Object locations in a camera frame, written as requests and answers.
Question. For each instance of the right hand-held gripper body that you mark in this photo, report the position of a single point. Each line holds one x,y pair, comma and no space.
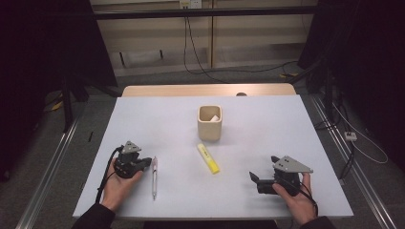
291,165

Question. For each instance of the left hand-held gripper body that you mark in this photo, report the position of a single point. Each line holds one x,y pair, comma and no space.
127,163

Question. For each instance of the clear ballpoint pen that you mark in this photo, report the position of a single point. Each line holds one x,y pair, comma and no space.
154,178

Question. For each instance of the yellow highlighter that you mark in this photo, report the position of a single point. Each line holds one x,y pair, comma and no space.
207,156

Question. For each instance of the beige ceramic pen cup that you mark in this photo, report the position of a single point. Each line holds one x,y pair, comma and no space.
208,132

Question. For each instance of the white eraser stick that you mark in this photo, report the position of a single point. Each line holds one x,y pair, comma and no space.
215,118

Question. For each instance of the person's left hand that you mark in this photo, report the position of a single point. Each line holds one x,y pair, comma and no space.
117,191

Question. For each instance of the person's right hand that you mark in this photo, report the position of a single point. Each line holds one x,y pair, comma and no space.
302,206

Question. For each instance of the white table mat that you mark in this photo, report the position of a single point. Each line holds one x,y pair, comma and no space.
254,133

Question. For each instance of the small black stick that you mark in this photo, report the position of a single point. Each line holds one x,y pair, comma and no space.
90,136

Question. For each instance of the white power strip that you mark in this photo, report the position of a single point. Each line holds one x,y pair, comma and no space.
351,136

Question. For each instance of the black metal stand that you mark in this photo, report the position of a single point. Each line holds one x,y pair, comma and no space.
328,92
67,108

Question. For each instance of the yellow tape strip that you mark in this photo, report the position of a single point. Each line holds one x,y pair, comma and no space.
288,75
56,106

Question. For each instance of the black curtain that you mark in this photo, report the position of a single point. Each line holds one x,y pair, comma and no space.
375,47
38,47

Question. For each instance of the black horizontal bar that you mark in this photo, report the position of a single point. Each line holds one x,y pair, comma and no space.
223,12

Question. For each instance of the aluminium rail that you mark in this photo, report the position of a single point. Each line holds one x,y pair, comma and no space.
359,178
47,178

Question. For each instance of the white wall socket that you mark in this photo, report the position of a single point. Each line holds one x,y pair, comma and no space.
191,4

